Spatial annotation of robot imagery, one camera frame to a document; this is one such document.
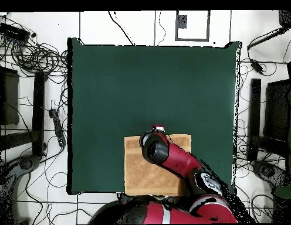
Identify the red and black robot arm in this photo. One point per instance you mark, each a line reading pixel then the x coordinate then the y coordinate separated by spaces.
pixel 180 161

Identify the black power strip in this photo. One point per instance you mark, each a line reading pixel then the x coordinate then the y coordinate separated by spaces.
pixel 57 126

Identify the black wheeled stand leg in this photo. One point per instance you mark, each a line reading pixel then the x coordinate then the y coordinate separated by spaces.
pixel 27 163
pixel 267 171

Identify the dark green table cloth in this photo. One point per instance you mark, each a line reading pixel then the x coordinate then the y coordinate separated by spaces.
pixel 136 93

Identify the black power adapter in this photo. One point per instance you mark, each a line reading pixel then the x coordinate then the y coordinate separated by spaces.
pixel 257 66

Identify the black network switch box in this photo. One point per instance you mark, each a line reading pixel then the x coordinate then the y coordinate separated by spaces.
pixel 14 31

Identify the tan terry towel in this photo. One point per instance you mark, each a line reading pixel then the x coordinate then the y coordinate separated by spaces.
pixel 140 173

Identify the black metal stand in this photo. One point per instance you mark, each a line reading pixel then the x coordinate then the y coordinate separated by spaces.
pixel 255 112
pixel 38 112

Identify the black rod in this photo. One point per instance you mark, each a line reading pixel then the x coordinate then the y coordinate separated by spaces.
pixel 267 37

